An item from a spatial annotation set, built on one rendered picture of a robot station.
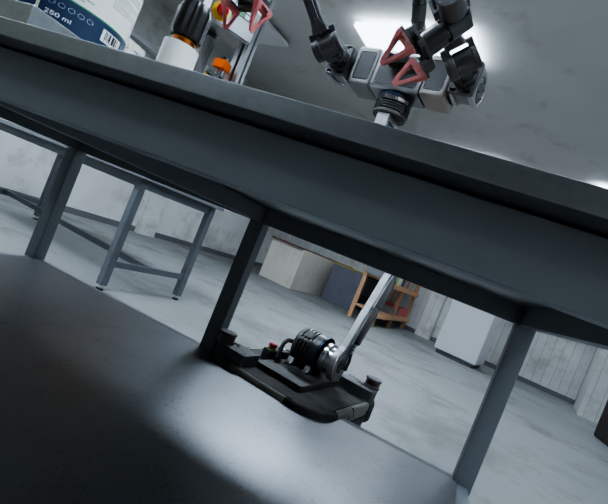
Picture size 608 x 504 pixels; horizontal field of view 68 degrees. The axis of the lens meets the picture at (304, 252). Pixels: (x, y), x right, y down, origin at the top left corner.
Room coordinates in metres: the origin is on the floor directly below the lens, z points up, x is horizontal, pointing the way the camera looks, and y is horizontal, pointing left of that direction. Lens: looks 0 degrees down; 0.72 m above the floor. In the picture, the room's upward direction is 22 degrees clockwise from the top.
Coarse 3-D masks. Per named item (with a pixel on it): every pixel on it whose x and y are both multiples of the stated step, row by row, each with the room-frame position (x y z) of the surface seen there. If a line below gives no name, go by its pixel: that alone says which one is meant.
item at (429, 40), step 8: (432, 24) 1.01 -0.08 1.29; (440, 24) 0.99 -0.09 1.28; (416, 32) 0.99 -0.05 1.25; (424, 32) 1.01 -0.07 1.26; (432, 32) 1.00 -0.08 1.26; (440, 32) 0.99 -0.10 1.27; (448, 32) 0.99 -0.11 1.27; (424, 40) 1.00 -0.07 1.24; (432, 40) 1.00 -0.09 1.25; (440, 40) 1.00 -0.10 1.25; (448, 40) 1.01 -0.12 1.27; (416, 48) 1.03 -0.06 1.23; (424, 48) 0.99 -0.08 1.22; (432, 48) 1.01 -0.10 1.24; (440, 48) 1.02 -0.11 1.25; (424, 56) 1.03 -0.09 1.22; (432, 56) 1.03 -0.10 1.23; (432, 64) 1.05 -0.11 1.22
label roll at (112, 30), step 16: (32, 0) 0.69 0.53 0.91; (48, 0) 0.70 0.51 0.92; (64, 0) 0.70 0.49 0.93; (80, 0) 0.71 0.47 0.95; (96, 0) 0.73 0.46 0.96; (112, 0) 0.75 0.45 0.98; (128, 0) 0.77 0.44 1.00; (64, 16) 0.71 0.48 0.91; (80, 16) 0.72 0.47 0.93; (96, 16) 0.74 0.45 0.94; (112, 16) 0.76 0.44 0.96; (128, 16) 0.79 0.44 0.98; (80, 32) 0.73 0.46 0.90; (96, 32) 0.74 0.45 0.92; (112, 32) 0.77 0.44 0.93; (128, 32) 0.81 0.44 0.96
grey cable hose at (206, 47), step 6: (210, 36) 1.55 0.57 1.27; (216, 36) 1.56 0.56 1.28; (204, 42) 1.55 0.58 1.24; (210, 42) 1.55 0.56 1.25; (204, 48) 1.55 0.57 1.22; (210, 48) 1.56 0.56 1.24; (204, 54) 1.55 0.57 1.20; (198, 60) 1.55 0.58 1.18; (204, 60) 1.56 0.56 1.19; (198, 66) 1.55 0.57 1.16
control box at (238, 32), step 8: (208, 0) 1.48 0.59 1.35; (216, 0) 1.45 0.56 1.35; (232, 0) 1.47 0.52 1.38; (216, 8) 1.45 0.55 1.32; (216, 16) 1.46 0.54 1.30; (216, 24) 1.47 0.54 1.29; (232, 24) 1.49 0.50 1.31; (240, 24) 1.51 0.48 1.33; (248, 24) 1.52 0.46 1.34; (216, 32) 1.54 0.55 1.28; (224, 32) 1.51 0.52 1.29; (232, 32) 1.50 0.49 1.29; (240, 32) 1.51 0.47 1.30; (248, 32) 1.53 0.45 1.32; (224, 40) 1.58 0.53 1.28; (232, 40) 1.55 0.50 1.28; (240, 40) 1.53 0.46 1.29; (248, 40) 1.53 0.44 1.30
